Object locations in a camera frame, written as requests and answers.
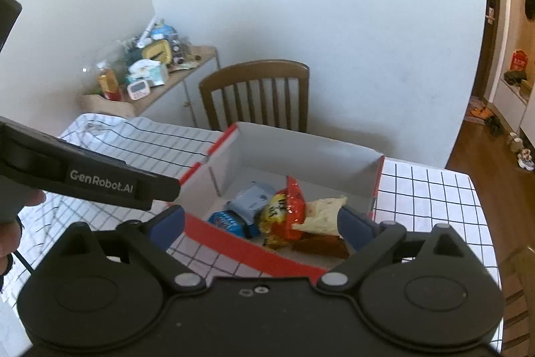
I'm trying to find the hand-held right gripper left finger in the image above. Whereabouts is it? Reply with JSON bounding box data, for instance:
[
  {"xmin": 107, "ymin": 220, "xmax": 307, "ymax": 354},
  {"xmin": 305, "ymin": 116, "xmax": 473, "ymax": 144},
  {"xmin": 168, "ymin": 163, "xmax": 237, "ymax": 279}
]
[{"xmin": 59, "ymin": 204, "xmax": 210, "ymax": 291}]

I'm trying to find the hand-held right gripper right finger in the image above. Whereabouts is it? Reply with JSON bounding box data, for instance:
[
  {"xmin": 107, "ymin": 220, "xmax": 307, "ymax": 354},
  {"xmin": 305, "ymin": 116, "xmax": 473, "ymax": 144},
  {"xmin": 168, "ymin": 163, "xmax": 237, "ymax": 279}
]
[{"xmin": 318, "ymin": 204, "xmax": 477, "ymax": 291}]

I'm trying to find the pale yellow snack packet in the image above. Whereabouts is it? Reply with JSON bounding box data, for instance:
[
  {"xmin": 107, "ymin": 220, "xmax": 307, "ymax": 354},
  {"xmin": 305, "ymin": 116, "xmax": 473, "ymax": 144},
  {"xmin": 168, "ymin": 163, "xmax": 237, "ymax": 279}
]
[{"xmin": 291, "ymin": 196, "xmax": 348, "ymax": 236}]

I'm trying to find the brown red snack bag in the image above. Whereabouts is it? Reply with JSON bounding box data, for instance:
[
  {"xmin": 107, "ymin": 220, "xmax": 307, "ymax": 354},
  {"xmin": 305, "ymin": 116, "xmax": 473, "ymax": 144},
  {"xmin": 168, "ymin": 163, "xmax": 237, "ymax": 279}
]
[{"xmin": 293, "ymin": 234, "xmax": 350, "ymax": 260}]

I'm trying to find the bright blue snack packet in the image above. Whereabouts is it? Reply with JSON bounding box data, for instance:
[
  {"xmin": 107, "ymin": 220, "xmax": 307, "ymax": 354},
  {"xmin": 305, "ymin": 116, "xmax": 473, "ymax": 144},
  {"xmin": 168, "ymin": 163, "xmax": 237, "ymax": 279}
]
[{"xmin": 208, "ymin": 210, "xmax": 262, "ymax": 239}]

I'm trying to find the red cardboard box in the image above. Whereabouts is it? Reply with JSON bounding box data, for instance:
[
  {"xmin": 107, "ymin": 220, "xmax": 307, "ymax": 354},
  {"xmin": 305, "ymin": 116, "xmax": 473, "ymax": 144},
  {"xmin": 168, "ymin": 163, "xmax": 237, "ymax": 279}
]
[{"xmin": 167, "ymin": 122, "xmax": 385, "ymax": 278}]

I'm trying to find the red yellow chip bag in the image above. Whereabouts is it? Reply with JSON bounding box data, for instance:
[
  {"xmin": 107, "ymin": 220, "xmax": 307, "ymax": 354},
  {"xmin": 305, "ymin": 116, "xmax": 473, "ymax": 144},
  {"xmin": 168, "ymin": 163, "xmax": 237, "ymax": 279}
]
[{"xmin": 257, "ymin": 175, "xmax": 308, "ymax": 250}]

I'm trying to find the grey blue snack packet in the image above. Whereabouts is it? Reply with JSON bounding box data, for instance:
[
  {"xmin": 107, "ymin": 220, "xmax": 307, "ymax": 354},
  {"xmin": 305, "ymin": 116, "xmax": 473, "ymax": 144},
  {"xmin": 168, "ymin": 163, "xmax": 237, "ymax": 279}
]
[{"xmin": 228, "ymin": 182, "xmax": 277, "ymax": 225}]

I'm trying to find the person's left hand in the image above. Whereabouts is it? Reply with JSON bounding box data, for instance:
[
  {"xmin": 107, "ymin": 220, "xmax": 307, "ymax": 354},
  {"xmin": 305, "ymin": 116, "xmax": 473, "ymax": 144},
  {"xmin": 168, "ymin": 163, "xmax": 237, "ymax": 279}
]
[{"xmin": 0, "ymin": 192, "xmax": 45, "ymax": 258}]

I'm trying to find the white black checked tablecloth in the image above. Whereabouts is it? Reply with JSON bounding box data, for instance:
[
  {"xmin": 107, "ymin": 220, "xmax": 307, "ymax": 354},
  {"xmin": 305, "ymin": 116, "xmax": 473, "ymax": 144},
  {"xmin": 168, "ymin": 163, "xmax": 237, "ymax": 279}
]
[{"xmin": 0, "ymin": 112, "xmax": 502, "ymax": 341}]

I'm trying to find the orange juice bottle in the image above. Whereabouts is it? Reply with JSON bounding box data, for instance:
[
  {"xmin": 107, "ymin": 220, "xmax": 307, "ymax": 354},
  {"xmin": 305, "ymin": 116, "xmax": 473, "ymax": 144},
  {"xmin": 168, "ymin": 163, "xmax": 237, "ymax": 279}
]
[{"xmin": 97, "ymin": 62, "xmax": 123, "ymax": 102}]

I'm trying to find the white kitchen timer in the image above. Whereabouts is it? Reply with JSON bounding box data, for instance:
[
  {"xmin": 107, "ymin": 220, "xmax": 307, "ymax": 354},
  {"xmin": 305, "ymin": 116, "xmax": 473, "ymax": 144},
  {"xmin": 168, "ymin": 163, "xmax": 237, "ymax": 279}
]
[{"xmin": 126, "ymin": 79, "xmax": 150, "ymax": 101}]

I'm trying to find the clear glass dome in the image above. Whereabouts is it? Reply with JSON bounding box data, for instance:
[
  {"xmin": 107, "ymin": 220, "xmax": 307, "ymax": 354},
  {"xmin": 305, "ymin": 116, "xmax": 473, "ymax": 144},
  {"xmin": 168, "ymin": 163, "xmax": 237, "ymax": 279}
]
[{"xmin": 81, "ymin": 43, "xmax": 126, "ymax": 99}]

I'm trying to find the white green tissue pack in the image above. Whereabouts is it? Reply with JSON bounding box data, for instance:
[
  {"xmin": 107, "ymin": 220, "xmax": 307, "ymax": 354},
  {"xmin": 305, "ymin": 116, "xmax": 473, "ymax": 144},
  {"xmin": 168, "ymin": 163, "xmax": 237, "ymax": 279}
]
[{"xmin": 127, "ymin": 59, "xmax": 169, "ymax": 87}]

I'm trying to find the light wooden side cabinet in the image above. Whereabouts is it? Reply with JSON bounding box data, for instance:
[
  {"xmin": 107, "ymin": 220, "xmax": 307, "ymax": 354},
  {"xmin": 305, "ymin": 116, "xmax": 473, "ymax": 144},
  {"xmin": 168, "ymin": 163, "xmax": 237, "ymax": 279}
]
[{"xmin": 81, "ymin": 45, "xmax": 220, "ymax": 128}]

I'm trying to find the yellow box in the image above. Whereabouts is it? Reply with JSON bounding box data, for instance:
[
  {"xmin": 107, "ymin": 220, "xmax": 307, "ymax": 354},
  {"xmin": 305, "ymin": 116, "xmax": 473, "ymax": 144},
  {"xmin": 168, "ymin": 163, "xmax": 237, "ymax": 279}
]
[{"xmin": 141, "ymin": 39, "xmax": 173, "ymax": 65}]

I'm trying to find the white tube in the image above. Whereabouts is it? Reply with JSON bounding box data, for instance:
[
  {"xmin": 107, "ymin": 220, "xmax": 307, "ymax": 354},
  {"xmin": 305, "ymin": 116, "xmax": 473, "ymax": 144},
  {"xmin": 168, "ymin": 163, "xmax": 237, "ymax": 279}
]
[{"xmin": 138, "ymin": 16, "xmax": 162, "ymax": 48}]

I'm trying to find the brown wooden slatted chair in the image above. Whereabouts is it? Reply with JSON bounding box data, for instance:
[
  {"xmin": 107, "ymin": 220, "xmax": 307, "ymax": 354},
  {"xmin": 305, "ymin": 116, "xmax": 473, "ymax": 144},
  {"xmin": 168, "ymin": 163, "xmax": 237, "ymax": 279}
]
[{"xmin": 198, "ymin": 60, "xmax": 311, "ymax": 132}]

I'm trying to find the white shoe bench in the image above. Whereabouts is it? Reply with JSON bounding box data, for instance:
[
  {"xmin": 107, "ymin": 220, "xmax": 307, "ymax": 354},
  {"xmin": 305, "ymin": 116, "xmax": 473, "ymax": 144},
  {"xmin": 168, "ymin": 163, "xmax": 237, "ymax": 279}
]
[{"xmin": 487, "ymin": 77, "xmax": 531, "ymax": 136}]

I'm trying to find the dark brown door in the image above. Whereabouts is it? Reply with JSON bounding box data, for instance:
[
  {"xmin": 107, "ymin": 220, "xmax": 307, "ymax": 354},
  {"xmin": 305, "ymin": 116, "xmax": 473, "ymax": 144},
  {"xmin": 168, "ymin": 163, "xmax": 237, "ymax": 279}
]
[{"xmin": 472, "ymin": 0, "xmax": 502, "ymax": 98}]

